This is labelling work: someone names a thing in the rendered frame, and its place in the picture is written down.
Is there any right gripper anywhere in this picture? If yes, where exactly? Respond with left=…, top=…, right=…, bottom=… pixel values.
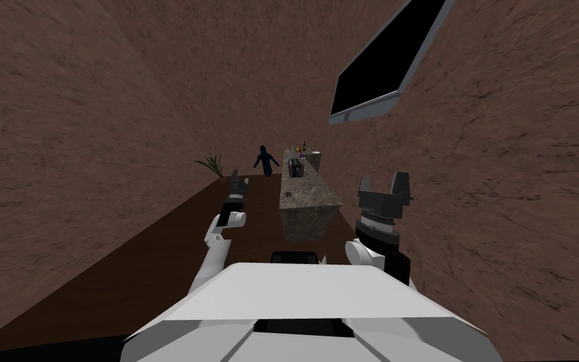
left=357, top=172, right=413, bottom=221

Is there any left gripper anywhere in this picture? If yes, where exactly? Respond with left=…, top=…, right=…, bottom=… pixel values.
left=226, top=169, right=249, bottom=204

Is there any green potted plant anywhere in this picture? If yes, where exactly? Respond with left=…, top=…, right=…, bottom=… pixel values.
left=193, top=153, right=228, bottom=183

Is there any dark blue figure statue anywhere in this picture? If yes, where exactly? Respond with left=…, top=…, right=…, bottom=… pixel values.
left=253, top=145, right=280, bottom=178

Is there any grey stone kitchen counter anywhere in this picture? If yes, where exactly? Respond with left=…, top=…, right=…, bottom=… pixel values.
left=279, top=141, right=344, bottom=242

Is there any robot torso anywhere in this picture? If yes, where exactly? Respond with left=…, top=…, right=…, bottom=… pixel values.
left=119, top=250, right=502, bottom=362

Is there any dark window with grey frame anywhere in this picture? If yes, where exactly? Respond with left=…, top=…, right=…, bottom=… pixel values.
left=328, top=0, right=456, bottom=125

